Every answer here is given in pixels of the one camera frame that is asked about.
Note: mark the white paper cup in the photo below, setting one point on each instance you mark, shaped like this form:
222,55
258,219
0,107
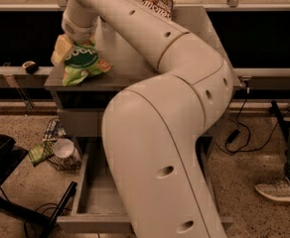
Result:
63,148

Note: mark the black tape measure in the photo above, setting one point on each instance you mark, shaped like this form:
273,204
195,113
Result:
30,67

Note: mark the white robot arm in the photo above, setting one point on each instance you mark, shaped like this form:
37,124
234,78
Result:
79,23

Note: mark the brown chip bag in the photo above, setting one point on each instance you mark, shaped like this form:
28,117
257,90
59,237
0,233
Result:
161,7

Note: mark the grey sneaker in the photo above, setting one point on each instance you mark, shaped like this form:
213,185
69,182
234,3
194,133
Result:
278,190

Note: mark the green rice chip bag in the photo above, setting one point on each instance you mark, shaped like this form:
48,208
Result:
84,62

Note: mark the closed middle drawer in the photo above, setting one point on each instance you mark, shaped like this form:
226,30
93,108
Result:
82,123

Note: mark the grey drawer cabinet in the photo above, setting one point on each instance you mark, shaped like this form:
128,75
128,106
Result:
85,83

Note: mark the striped packet on floor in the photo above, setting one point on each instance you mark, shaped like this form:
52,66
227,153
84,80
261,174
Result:
54,130

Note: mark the black chair leg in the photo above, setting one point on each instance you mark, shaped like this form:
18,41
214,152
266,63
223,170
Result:
284,125

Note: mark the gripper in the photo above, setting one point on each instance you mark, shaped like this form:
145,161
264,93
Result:
74,31

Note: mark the wire basket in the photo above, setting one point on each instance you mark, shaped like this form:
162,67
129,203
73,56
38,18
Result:
69,164

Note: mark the green snack packet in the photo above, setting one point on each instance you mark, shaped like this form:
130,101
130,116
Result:
41,153

